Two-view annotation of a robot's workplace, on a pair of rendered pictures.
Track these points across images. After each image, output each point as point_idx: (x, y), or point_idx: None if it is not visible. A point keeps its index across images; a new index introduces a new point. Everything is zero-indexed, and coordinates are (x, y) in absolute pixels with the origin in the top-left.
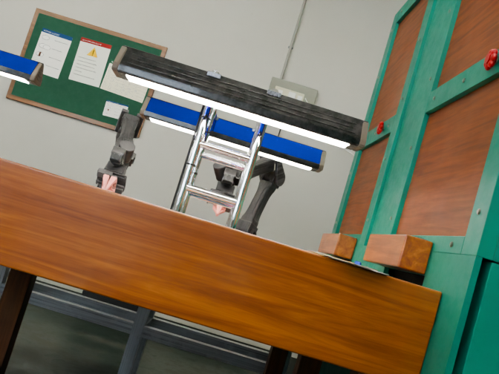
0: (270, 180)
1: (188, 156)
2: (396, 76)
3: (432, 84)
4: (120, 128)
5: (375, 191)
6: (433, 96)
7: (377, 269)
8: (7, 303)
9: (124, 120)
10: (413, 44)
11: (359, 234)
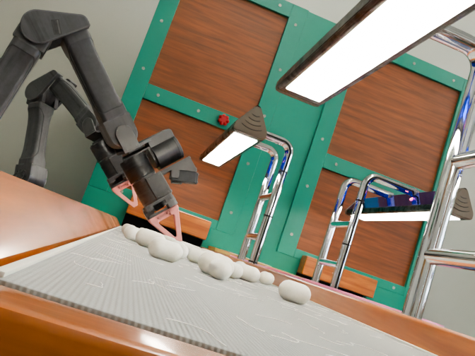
0: (55, 107)
1: (351, 239)
2: (217, 60)
3: (327, 147)
4: (49, 42)
5: (235, 188)
6: (333, 161)
7: (281, 270)
8: None
9: (95, 50)
10: (254, 54)
11: (213, 220)
